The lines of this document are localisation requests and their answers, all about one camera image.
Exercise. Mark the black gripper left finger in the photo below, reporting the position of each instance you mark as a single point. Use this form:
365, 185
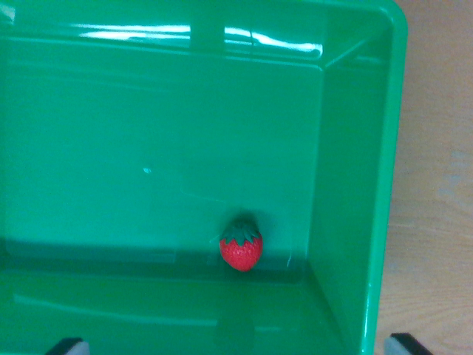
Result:
70, 347

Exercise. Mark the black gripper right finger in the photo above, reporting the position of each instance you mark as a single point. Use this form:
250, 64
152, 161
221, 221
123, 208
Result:
404, 345

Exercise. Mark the red toy strawberry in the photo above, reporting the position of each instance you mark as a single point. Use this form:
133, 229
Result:
241, 252

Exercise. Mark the green plastic bin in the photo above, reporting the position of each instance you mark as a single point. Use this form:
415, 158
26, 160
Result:
148, 129

